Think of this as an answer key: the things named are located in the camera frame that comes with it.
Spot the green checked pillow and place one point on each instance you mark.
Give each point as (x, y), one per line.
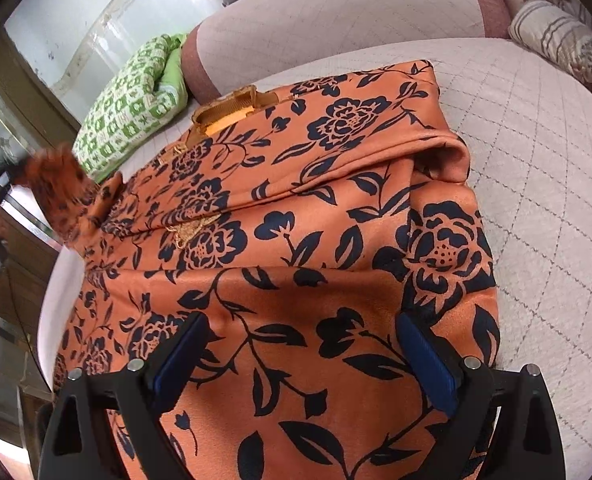
(126, 110)

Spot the beige quilted sofa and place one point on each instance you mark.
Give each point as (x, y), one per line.
(535, 170)

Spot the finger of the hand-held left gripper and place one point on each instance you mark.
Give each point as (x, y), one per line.
(20, 172)

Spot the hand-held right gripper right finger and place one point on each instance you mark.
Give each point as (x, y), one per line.
(428, 360)

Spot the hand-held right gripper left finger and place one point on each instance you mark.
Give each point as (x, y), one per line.
(178, 360)

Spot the orange floral garment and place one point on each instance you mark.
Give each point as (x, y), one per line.
(296, 260)

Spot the striped beige pillow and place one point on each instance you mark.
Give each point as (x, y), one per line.
(555, 35)

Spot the wooden glass-door cabinet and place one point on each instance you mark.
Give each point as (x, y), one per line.
(21, 85)

